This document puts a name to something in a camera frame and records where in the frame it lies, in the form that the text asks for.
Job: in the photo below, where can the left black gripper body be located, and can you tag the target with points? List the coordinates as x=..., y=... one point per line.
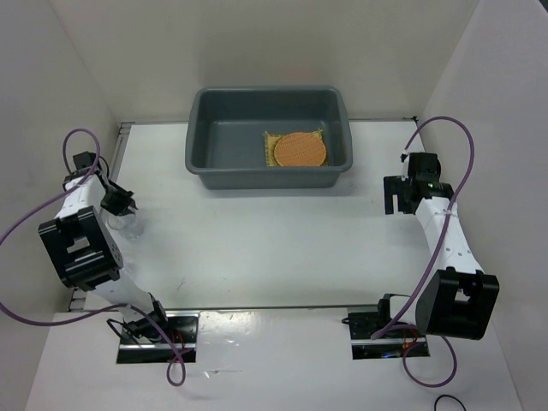
x=116, y=199

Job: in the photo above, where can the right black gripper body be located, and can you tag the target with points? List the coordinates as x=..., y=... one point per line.
x=396, y=185

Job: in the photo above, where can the clear faceted cup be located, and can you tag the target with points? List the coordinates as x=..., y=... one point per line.
x=129, y=225

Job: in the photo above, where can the round orange woven tray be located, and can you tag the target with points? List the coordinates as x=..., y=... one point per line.
x=300, y=149

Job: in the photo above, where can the square bamboo mat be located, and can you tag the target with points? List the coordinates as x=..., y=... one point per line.
x=272, y=139

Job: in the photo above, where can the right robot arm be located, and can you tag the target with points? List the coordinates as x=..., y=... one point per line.
x=457, y=298

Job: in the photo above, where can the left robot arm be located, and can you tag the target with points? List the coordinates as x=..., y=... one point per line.
x=85, y=255

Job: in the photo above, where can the grey plastic bin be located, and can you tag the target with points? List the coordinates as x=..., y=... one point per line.
x=226, y=144

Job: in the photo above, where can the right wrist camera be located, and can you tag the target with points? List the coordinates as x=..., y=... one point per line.
x=421, y=166

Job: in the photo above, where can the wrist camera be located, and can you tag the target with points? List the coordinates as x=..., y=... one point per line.
x=421, y=166
x=83, y=163

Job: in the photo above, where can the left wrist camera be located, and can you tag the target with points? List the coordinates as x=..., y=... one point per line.
x=83, y=163

